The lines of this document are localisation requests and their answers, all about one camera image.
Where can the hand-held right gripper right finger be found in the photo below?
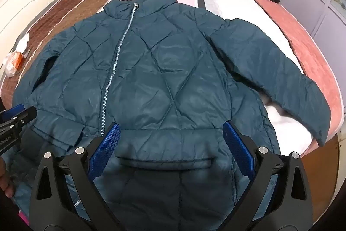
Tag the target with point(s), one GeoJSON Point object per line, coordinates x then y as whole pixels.
{"type": "Point", "coordinates": [239, 148]}

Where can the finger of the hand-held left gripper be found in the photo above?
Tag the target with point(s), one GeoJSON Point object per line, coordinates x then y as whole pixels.
{"type": "Point", "coordinates": [16, 111]}

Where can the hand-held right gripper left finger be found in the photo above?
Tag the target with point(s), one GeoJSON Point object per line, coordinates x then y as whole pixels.
{"type": "Point", "coordinates": [106, 148]}

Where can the teal quilted puffer jacket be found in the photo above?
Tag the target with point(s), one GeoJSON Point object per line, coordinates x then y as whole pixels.
{"type": "Point", "coordinates": [162, 71]}

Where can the person's left hand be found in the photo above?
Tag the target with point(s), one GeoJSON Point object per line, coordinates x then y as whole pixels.
{"type": "Point", "coordinates": [4, 177]}

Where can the orange and white packet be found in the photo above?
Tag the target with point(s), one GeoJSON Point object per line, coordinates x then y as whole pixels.
{"type": "Point", "coordinates": [15, 60]}

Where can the white paper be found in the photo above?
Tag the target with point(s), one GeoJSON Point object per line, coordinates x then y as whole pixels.
{"type": "Point", "coordinates": [23, 43]}

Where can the pink cloth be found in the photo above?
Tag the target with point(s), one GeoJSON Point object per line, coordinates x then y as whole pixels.
{"type": "Point", "coordinates": [23, 218]}

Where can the salmon velvet bedspread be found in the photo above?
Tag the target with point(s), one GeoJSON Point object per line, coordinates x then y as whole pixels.
{"type": "Point", "coordinates": [305, 38]}

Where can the white wardrobe with floral trim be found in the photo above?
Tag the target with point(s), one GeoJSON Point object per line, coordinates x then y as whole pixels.
{"type": "Point", "coordinates": [319, 17]}

